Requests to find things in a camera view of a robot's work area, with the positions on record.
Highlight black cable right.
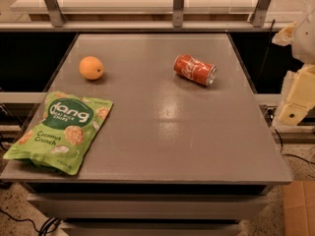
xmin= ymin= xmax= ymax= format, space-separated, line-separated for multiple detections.
xmin=255 ymin=19 xmax=315 ymax=166

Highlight orange fruit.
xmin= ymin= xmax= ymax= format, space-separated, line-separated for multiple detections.
xmin=79 ymin=56 xmax=104 ymax=81

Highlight cardboard box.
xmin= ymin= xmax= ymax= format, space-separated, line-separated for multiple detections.
xmin=283 ymin=181 xmax=315 ymax=236

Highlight green rice chip bag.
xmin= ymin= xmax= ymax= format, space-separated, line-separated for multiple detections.
xmin=4 ymin=91 xmax=113 ymax=175

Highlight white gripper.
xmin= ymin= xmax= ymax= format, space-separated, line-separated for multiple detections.
xmin=272 ymin=3 xmax=315 ymax=126

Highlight red coke can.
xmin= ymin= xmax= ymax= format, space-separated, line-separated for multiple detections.
xmin=173 ymin=54 xmax=217 ymax=87

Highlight metal window frame rail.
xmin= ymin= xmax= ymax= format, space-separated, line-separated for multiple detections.
xmin=0 ymin=0 xmax=294 ymax=32

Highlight black cables bottom left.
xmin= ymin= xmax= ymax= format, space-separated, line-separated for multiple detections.
xmin=0 ymin=207 xmax=62 ymax=236

